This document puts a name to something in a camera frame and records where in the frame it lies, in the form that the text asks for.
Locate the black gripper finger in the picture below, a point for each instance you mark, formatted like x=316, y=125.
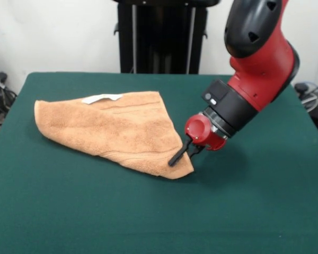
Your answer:
x=178, y=156
x=196, y=152

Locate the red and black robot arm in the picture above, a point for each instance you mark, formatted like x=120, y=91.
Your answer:
x=259, y=68

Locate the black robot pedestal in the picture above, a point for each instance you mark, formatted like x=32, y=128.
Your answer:
x=161, y=37

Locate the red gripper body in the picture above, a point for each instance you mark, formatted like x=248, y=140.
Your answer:
x=201, y=129

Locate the tan terry towel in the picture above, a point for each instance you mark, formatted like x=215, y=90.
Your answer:
x=116, y=132

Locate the dark green table cloth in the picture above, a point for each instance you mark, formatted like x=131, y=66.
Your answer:
x=69, y=211

